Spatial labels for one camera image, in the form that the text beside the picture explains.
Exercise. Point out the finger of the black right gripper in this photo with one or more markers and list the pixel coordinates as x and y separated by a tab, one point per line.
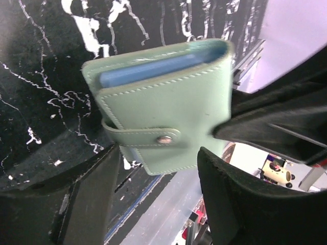
287	117

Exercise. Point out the mint green card holder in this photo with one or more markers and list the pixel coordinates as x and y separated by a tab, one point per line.
161	105

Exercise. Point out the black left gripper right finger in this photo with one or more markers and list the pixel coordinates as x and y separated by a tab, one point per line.
242	209

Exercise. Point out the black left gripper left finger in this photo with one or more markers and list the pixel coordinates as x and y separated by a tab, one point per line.
70	208

